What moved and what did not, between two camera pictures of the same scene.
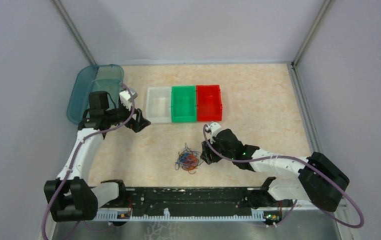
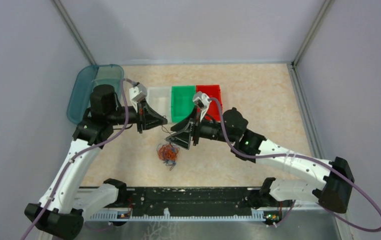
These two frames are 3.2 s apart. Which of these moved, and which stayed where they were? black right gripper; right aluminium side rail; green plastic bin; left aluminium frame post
Moved: black right gripper
Stayed: left aluminium frame post; right aluminium side rail; green plastic bin
